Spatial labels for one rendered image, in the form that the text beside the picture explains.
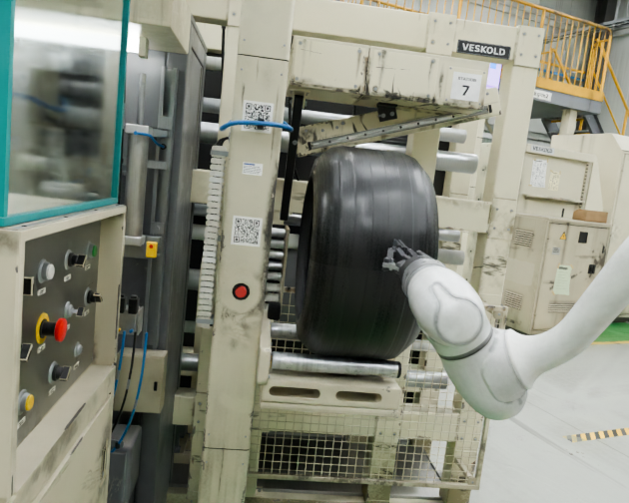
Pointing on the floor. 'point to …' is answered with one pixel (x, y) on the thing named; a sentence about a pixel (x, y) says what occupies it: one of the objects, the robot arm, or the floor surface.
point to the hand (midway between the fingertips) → (399, 250)
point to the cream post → (232, 351)
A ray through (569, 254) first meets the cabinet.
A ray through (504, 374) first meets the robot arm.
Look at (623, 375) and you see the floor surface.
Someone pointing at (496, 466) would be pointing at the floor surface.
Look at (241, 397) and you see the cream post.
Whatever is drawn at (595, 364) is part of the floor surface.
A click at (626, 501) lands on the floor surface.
